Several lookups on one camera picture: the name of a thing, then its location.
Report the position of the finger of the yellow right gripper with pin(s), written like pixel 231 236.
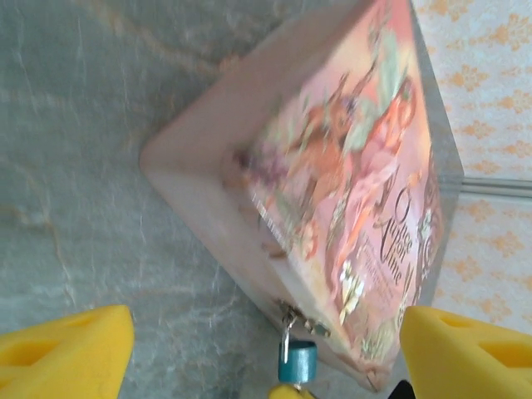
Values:
pixel 311 392
pixel 282 392

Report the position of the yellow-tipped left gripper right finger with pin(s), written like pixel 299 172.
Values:
pixel 469 353

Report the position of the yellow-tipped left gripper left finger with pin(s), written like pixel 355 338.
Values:
pixel 62 353

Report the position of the pink illustrated storybook box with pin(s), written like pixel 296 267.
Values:
pixel 291 166

